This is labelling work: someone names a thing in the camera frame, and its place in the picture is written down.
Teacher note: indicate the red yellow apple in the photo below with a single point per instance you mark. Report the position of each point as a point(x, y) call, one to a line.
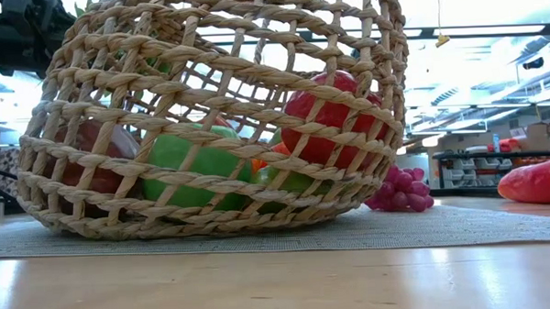
point(106, 179)

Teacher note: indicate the green apple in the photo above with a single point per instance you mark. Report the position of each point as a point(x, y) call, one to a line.
point(211, 163)

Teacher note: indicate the orange fruit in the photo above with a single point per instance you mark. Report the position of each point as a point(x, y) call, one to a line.
point(281, 149)

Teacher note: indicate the green cucumber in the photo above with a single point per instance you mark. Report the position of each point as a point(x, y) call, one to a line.
point(294, 181)

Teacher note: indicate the purple grape bunch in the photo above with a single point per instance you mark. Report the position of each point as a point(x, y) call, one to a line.
point(400, 191)

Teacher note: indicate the red bell pepper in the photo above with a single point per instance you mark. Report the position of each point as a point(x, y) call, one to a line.
point(537, 182)

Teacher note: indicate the grey woven placemat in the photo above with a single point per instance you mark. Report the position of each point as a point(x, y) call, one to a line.
point(397, 228)

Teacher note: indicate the yellow hanging tag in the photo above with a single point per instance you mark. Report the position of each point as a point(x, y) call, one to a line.
point(442, 41)

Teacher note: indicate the shelving with small parts bins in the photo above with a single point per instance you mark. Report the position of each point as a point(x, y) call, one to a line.
point(477, 170)

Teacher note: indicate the blue bottle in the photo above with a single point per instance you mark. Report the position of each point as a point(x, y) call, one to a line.
point(496, 142)

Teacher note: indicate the red bag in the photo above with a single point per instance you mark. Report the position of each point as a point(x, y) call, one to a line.
point(509, 145)

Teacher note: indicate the black ceiling device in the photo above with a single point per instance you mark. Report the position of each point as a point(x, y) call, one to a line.
point(533, 64)

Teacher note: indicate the brown cardboard boxes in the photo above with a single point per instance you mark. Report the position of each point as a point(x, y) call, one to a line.
point(542, 136)

